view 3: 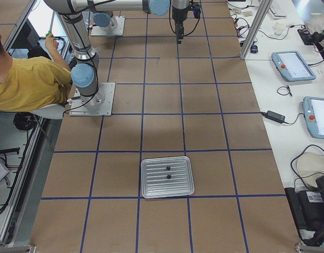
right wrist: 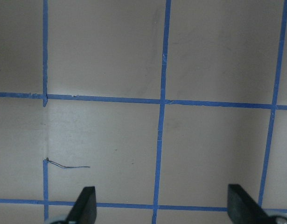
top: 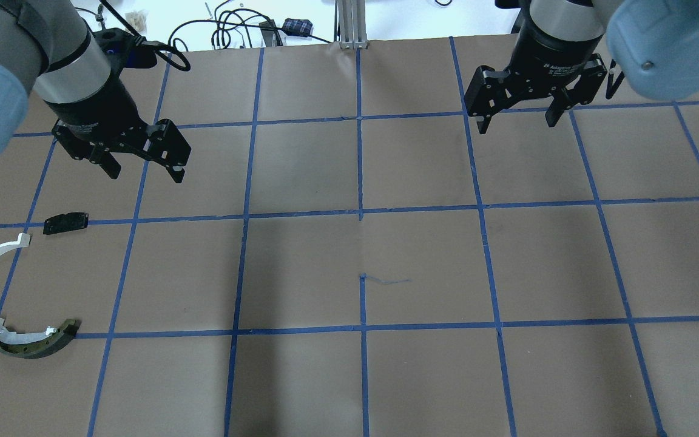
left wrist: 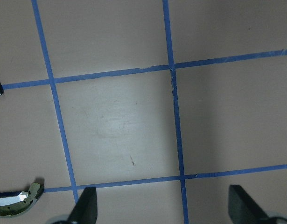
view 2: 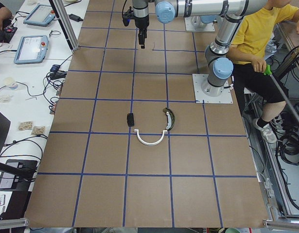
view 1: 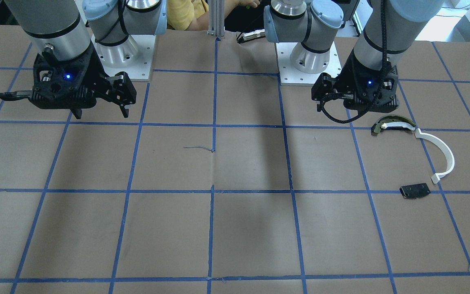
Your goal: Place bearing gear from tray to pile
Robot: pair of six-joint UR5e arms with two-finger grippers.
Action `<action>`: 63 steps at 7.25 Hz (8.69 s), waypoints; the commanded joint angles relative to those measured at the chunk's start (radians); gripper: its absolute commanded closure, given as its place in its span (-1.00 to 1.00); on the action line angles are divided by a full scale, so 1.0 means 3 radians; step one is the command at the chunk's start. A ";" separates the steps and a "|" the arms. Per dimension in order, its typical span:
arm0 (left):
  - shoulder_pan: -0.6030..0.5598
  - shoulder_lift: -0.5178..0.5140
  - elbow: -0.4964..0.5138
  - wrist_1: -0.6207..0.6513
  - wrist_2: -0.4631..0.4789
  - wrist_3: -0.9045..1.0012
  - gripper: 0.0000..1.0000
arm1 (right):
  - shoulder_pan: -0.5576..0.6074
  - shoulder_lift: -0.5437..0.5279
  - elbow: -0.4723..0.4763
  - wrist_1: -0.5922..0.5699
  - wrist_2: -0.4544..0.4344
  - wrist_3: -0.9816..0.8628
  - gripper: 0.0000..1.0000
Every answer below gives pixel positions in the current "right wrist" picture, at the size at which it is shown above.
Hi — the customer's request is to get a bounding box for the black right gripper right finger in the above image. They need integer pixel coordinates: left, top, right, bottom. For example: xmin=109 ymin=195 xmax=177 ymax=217
xmin=227 ymin=184 xmax=273 ymax=224

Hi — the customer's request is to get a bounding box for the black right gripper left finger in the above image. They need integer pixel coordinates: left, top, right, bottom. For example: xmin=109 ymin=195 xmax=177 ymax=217
xmin=66 ymin=186 xmax=97 ymax=224

